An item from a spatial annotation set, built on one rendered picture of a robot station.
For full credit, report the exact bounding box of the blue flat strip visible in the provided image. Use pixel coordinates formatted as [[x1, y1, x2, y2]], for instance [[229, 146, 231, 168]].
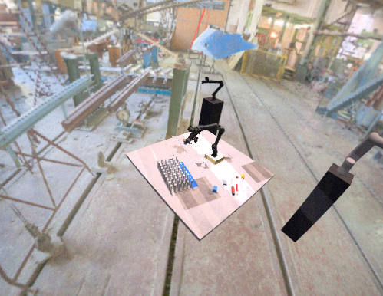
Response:
[[181, 162, 198, 188]]

